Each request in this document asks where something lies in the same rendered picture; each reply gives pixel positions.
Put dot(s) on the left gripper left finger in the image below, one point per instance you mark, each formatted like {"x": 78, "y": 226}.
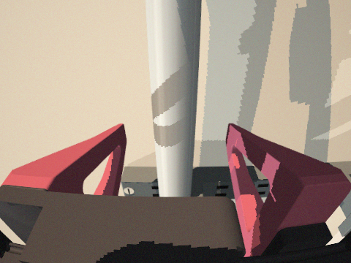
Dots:
{"x": 65, "y": 170}

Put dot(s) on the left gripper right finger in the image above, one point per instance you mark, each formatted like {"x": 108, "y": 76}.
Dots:
{"x": 303, "y": 190}

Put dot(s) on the grey metal bar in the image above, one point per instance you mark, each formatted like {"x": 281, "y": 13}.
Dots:
{"x": 173, "y": 33}

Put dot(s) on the tan wall panel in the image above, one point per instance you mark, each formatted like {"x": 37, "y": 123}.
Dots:
{"x": 72, "y": 69}

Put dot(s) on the dark grey wall rack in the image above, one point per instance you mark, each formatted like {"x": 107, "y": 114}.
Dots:
{"x": 216, "y": 182}

